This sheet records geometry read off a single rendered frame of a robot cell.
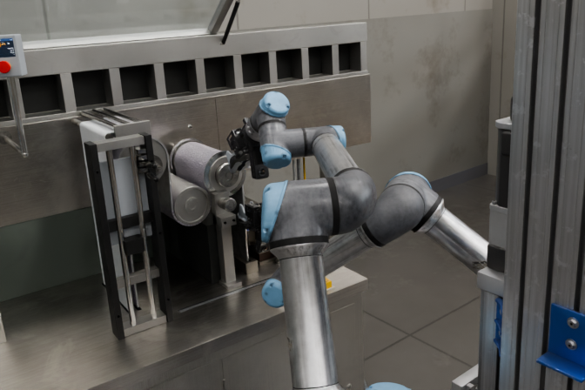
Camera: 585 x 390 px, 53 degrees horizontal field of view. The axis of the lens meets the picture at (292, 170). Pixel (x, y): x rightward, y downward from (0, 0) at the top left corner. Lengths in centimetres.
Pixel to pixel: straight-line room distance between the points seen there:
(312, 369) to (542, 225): 47
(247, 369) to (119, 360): 38
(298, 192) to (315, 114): 131
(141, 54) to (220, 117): 37
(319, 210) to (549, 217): 40
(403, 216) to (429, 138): 400
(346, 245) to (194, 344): 49
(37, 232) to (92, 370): 59
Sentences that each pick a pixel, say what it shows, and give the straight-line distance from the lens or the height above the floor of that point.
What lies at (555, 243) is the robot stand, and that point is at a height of 138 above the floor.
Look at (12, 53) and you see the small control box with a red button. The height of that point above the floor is 167.
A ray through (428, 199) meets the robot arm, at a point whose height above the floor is 125.
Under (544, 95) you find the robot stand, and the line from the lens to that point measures 94.
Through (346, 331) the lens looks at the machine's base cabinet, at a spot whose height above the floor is 73.
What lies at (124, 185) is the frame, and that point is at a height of 131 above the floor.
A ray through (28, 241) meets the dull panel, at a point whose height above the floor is 107.
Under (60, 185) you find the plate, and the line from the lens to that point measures 202.
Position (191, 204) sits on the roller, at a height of 118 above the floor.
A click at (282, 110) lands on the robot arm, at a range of 153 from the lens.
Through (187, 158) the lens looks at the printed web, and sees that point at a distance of 195.
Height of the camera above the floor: 175
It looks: 16 degrees down
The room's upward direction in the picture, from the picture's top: 3 degrees counter-clockwise
